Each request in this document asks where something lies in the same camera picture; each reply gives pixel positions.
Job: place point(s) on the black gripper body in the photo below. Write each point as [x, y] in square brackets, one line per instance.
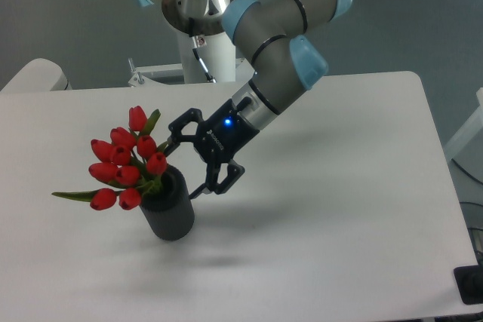
[224, 133]

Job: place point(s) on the red tulip bouquet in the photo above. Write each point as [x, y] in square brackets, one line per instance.
[131, 165]

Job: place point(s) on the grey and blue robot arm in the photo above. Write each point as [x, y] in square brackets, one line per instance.
[272, 38]

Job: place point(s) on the dark grey ribbed vase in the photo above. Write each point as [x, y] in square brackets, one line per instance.
[170, 213]

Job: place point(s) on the white rounded furniture piece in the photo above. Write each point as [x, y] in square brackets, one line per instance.
[38, 75]

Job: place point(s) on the white furniture at right edge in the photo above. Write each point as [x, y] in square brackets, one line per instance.
[470, 128]

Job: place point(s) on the black device at table edge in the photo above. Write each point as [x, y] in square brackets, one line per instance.
[469, 283]

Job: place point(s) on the white metal base frame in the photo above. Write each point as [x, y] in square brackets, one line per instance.
[144, 76]

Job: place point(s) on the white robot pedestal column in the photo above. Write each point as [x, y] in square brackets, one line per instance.
[206, 58]

